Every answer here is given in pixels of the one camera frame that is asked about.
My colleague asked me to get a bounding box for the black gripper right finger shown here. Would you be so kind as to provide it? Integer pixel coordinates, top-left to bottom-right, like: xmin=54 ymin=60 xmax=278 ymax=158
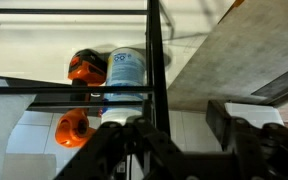
xmin=205 ymin=99 xmax=288 ymax=180

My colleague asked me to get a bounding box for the white wipes canister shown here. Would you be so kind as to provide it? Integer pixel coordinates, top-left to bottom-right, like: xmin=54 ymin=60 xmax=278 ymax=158
xmin=100 ymin=47 xmax=149 ymax=127

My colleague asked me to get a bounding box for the orange and black tool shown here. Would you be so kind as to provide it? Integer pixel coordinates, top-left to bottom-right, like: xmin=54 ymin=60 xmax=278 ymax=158
xmin=54 ymin=48 xmax=108 ymax=149

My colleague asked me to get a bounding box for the black metal shoe rack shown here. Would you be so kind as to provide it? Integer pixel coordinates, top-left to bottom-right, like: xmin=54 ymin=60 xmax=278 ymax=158
xmin=0 ymin=0 xmax=176 ymax=138

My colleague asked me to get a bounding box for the black padded bench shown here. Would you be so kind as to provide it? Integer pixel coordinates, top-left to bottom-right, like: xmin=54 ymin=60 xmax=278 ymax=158
xmin=251 ymin=65 xmax=288 ymax=107

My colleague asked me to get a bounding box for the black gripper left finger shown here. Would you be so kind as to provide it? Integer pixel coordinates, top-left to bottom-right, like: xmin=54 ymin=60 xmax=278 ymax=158
xmin=53 ymin=115 xmax=186 ymax=180

